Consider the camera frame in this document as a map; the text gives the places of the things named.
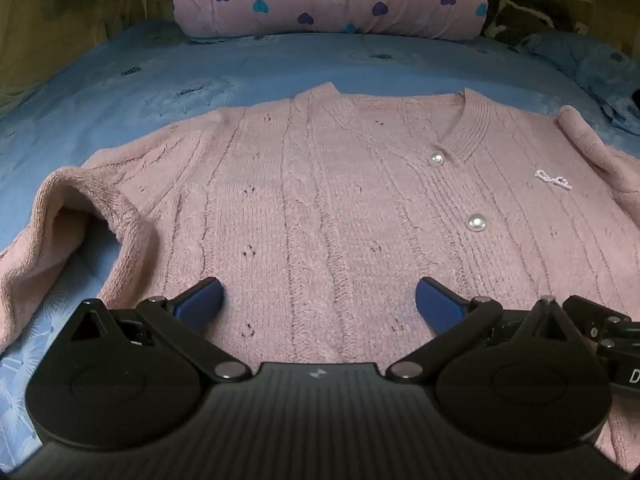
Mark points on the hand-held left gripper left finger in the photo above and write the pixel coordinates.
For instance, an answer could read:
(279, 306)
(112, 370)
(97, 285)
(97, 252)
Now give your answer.
(201, 301)

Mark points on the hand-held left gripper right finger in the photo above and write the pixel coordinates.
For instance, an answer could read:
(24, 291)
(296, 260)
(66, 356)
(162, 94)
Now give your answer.
(436, 306)

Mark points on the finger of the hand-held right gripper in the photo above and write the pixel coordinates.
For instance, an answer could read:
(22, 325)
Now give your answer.
(595, 316)

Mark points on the pink knitted cardigan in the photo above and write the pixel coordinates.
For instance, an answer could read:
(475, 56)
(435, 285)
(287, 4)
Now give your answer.
(320, 210)

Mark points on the blue dandelion print bedsheet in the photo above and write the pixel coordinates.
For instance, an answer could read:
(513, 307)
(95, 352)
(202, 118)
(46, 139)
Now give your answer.
(125, 85)

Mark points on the blue dandelion print pillow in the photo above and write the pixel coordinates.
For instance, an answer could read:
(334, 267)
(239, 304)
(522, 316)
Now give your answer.
(595, 67)

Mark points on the dark grey plush cloth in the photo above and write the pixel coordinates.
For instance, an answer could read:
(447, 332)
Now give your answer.
(530, 17)

